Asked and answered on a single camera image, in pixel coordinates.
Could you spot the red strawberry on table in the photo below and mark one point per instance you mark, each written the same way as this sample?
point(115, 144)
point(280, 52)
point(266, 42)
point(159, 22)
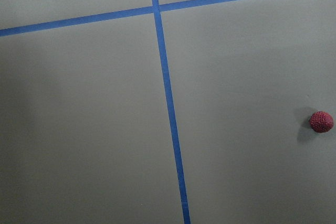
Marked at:
point(321, 122)

